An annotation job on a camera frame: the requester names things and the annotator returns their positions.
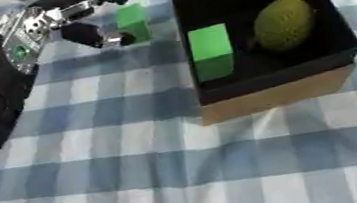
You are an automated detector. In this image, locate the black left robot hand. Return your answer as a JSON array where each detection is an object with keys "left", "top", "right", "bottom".
[{"left": 25, "top": 0, "right": 139, "bottom": 60}]

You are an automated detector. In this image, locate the cardboard box with black inside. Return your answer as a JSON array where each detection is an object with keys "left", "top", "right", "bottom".
[{"left": 170, "top": 0, "right": 357, "bottom": 129}]

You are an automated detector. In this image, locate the green block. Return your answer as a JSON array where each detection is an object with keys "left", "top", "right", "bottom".
[
  {"left": 113, "top": 1, "right": 154, "bottom": 47},
  {"left": 185, "top": 21, "right": 238, "bottom": 84}
]

